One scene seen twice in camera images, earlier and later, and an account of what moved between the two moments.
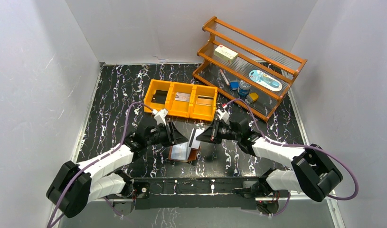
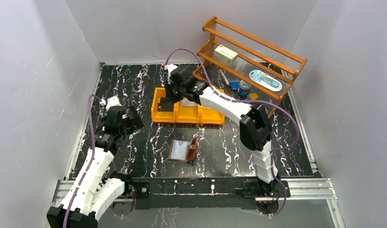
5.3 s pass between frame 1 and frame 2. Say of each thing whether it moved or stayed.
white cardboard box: stayed
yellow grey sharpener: stayed
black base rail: stayed
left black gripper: moved
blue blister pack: stayed
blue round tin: stayed
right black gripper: moved
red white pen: stayed
